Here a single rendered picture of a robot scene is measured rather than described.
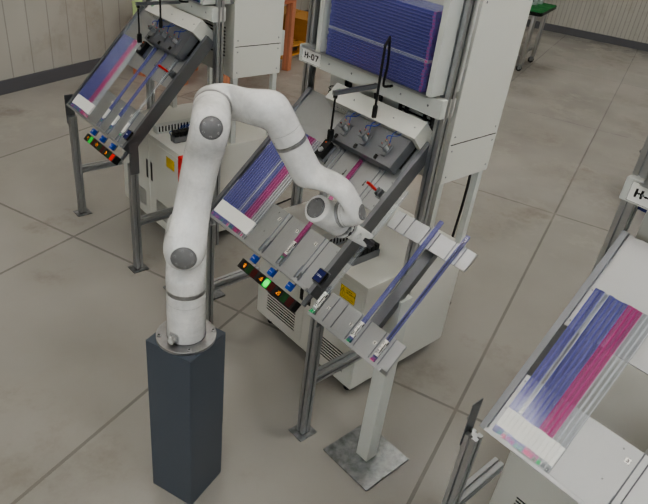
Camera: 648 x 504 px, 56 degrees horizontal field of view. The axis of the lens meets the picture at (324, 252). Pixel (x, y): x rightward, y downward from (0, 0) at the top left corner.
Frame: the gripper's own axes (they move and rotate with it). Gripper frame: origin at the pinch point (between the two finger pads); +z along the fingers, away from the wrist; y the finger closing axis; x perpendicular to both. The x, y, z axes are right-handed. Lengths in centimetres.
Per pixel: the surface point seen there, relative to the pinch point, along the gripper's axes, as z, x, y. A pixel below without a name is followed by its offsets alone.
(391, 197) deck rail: 21.7, -18.6, 15.9
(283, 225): 16, 12, 47
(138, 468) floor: 9, 120, 37
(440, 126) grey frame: 18, -49, 13
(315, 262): 14.8, 16.7, 23.9
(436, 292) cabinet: 96, 2, 16
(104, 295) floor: 39, 97, 145
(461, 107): 28, -61, 16
